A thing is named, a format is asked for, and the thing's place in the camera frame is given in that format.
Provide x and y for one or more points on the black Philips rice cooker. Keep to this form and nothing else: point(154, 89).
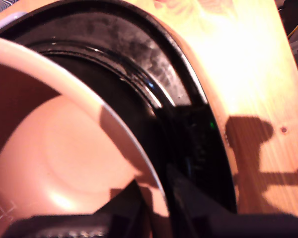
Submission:
point(201, 153)

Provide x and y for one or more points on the striped grey cloth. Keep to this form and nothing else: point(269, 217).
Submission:
point(0, 6)

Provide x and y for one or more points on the black cooking pot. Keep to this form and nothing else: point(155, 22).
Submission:
point(64, 153)

